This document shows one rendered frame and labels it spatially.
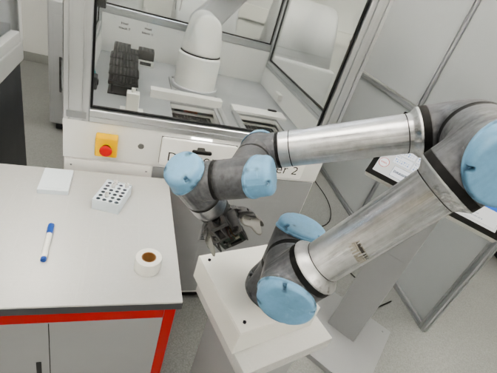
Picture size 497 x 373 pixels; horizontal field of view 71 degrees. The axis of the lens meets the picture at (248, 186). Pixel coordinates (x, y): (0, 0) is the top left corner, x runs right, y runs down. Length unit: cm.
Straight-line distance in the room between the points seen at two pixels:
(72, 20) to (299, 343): 109
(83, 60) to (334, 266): 96
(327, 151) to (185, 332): 135
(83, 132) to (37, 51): 356
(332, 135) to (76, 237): 76
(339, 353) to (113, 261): 134
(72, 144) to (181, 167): 78
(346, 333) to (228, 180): 159
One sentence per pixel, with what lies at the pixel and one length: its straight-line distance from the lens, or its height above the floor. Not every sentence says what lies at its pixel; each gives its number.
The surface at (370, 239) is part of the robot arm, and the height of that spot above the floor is 119.
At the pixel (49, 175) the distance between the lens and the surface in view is 132.
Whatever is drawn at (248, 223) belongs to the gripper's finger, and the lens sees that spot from 84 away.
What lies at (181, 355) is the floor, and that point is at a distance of 177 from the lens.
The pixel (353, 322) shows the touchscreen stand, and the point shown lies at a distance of 201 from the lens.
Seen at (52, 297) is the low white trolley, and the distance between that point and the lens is 96.
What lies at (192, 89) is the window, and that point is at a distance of 127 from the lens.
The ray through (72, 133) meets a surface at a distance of 134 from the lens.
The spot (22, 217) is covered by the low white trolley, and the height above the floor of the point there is 76.
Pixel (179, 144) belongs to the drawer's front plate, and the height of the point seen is 91.
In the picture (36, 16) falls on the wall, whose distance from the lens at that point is 475.
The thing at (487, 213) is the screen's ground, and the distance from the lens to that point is 153.
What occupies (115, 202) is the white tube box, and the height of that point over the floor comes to 79.
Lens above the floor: 150
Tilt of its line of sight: 30 degrees down
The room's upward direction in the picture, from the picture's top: 18 degrees clockwise
